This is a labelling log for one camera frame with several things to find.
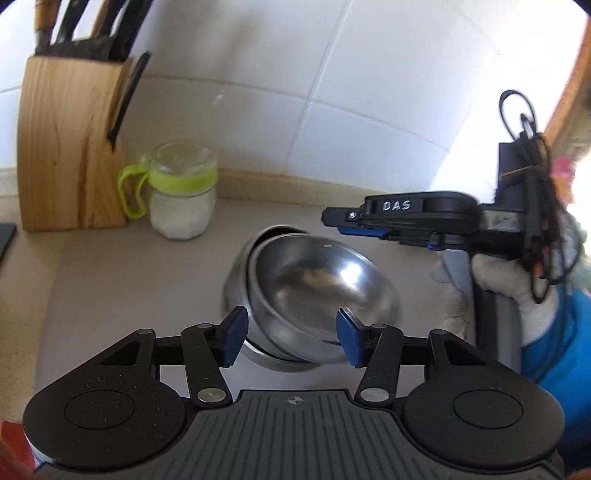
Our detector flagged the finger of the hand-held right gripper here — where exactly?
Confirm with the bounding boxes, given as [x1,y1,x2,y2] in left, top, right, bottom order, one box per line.
[322,207,393,241]

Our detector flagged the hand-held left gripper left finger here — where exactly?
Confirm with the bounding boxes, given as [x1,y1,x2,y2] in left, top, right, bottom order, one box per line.
[98,305,251,410]

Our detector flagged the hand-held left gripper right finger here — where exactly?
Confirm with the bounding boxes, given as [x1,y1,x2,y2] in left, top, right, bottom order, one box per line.
[336,306,485,410]

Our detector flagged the stainless steel bowl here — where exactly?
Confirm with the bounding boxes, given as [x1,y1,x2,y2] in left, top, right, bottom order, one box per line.
[223,224,333,372]
[245,233,402,363]

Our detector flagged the person's right forearm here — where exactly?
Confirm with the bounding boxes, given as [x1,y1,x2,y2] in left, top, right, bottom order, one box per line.
[519,286,591,462]

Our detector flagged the person's right hand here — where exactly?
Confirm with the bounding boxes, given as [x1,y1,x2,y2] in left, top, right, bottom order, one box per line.
[430,249,559,347]

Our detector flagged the pink bag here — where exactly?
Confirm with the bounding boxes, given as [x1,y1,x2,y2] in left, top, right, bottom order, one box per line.
[553,156,574,204]

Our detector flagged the glass jar green lid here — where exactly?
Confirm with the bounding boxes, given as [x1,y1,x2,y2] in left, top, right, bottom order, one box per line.
[117,140,219,241]

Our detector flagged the wooden knife block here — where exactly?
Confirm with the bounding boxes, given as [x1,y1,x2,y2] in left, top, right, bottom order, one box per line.
[17,39,136,233]

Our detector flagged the red object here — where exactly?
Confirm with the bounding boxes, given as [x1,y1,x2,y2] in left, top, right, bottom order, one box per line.
[0,421,37,476]

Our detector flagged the black knife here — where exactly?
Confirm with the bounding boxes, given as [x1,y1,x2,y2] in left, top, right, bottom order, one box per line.
[107,51,153,151]

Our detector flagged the black cable bundle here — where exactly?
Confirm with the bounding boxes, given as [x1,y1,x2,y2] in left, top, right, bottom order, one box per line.
[500,90,583,304]

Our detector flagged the black-handled knife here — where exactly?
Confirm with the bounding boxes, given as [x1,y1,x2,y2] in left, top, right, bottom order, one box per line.
[54,0,93,44]

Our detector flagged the wood-handled knife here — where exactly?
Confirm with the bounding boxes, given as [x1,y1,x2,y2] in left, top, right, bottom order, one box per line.
[34,0,60,47]

